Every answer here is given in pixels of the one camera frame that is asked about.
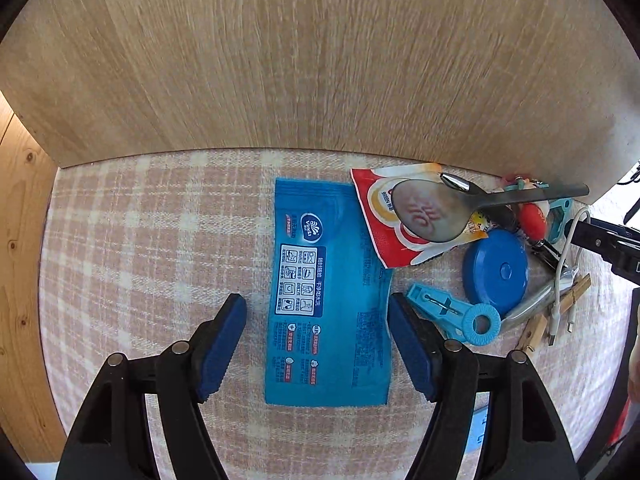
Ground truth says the wooden clothespin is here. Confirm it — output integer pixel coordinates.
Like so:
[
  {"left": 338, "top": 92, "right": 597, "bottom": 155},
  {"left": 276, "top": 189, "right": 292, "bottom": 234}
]
[
  {"left": 516, "top": 311, "right": 549, "bottom": 354},
  {"left": 542, "top": 273, "right": 592, "bottom": 321}
]

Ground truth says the light blue plastic clip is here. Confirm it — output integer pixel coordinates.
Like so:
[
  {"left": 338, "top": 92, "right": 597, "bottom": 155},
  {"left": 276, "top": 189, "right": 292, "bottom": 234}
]
[{"left": 405, "top": 282, "right": 502, "bottom": 346}]

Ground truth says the silver tube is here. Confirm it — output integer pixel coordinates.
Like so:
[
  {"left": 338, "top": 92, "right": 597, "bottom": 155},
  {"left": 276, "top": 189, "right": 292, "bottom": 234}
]
[{"left": 500, "top": 267, "right": 576, "bottom": 329}]

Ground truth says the light blue plastic stand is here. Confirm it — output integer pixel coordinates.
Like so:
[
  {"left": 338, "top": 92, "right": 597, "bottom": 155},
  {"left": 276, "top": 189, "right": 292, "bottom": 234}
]
[{"left": 469, "top": 404, "right": 494, "bottom": 454}]

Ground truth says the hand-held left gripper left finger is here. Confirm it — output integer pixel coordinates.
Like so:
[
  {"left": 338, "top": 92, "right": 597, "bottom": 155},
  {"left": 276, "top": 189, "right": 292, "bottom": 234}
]
[{"left": 55, "top": 292, "right": 248, "bottom": 480}]

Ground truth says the shiny silver metal piece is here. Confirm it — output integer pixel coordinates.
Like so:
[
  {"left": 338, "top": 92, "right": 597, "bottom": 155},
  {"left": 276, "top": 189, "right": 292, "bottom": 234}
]
[{"left": 439, "top": 171, "right": 485, "bottom": 195}]

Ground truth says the teal keychain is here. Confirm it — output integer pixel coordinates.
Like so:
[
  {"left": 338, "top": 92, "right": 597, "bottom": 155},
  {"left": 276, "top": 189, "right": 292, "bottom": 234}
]
[{"left": 505, "top": 180, "right": 574, "bottom": 244}]

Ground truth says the white usb cable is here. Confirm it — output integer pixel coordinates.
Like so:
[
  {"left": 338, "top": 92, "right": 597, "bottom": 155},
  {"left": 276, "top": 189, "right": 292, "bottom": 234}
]
[{"left": 547, "top": 206, "right": 592, "bottom": 347}]

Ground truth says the red and white snack packet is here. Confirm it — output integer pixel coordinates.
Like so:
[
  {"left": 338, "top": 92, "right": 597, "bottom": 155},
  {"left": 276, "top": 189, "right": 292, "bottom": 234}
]
[{"left": 350, "top": 161, "right": 493, "bottom": 269}]

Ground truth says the light wooden board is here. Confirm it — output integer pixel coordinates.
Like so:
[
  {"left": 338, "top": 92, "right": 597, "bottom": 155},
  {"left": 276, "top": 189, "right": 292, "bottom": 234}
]
[{"left": 0, "top": 0, "right": 640, "bottom": 206}]

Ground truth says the pink checked tablecloth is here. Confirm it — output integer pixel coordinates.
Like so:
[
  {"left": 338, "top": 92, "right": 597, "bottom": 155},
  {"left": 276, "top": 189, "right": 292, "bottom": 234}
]
[{"left": 37, "top": 149, "right": 633, "bottom": 480}]

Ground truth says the metal spoon with dark handle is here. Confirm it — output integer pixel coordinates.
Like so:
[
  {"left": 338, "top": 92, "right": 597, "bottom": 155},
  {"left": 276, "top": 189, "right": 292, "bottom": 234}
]
[{"left": 390, "top": 177, "right": 591, "bottom": 243}]

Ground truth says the blue round tape measure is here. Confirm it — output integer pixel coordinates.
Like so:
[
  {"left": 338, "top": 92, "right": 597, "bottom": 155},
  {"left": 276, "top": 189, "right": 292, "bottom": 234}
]
[{"left": 462, "top": 230, "right": 530, "bottom": 306}]

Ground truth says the santa figure pen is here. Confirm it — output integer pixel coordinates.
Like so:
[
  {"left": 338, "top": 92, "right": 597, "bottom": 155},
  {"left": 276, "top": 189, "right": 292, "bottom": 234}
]
[{"left": 500, "top": 174, "right": 561, "bottom": 268}]

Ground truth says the blue wet wipes packet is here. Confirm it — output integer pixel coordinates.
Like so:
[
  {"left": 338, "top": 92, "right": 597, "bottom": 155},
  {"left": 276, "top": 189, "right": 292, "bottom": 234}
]
[{"left": 264, "top": 177, "right": 396, "bottom": 407}]

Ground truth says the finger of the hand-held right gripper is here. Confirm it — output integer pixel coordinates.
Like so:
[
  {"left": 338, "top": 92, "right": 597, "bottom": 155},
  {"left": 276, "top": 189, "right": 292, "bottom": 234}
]
[{"left": 570, "top": 217, "right": 640, "bottom": 286}]

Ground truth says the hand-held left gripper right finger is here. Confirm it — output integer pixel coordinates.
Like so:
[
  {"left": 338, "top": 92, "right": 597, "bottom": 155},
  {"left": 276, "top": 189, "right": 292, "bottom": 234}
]
[{"left": 387, "top": 292, "right": 583, "bottom": 480}]

